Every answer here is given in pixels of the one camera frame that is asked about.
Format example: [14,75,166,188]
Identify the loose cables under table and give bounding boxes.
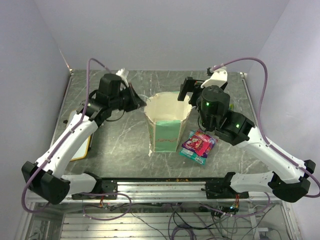
[82,197,273,240]

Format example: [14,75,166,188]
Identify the green snack packet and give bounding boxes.
[229,103,234,111]

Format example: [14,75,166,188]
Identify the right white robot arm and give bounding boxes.
[177,77,316,203]

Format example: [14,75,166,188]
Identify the purple cable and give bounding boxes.
[21,58,132,221]
[199,57,320,218]

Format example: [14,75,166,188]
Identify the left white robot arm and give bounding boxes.
[21,73,147,205]

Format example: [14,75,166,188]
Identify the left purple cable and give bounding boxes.
[21,58,132,221]

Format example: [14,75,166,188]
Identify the small whiteboard yellow frame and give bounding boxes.
[66,109,93,162]

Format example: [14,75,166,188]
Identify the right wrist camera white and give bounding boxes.
[200,66,228,88]

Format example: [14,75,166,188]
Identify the teal white snack packet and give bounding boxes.
[179,148,207,166]

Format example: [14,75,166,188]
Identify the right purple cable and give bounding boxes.
[199,57,320,218]

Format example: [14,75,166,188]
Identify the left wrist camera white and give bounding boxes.
[115,68,129,87]

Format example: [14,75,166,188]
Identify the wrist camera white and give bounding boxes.
[200,66,228,88]
[115,68,129,87]

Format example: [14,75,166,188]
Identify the aluminium rail frame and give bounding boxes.
[27,179,291,203]

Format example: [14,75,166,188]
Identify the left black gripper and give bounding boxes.
[109,82,147,113]

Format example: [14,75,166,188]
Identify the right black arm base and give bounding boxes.
[201,177,249,200]

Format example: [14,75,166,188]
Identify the green paper bag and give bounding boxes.
[144,91,193,153]

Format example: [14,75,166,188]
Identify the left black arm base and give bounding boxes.
[71,179,118,200]

